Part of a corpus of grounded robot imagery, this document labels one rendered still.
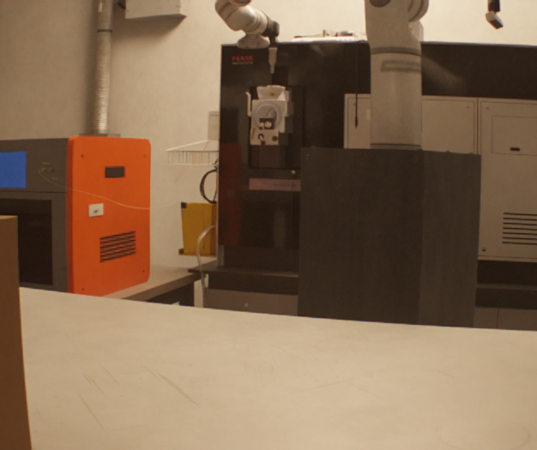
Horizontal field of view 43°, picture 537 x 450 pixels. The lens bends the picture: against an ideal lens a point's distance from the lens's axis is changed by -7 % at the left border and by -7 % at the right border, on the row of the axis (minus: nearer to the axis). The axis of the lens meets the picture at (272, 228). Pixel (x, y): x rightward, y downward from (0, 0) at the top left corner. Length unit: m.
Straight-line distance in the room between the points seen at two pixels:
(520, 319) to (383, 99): 1.00
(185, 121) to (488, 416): 3.14
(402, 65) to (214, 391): 0.81
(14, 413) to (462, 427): 0.33
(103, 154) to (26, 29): 2.33
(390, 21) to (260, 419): 0.89
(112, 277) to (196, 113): 1.69
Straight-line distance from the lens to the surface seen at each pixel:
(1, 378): 0.26
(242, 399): 0.55
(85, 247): 1.86
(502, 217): 2.10
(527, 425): 0.52
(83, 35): 3.92
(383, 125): 1.25
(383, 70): 1.26
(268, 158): 2.13
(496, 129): 2.10
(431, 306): 1.19
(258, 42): 1.98
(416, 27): 2.41
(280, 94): 2.13
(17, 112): 4.14
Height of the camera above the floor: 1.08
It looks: 6 degrees down
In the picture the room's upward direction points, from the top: 1 degrees clockwise
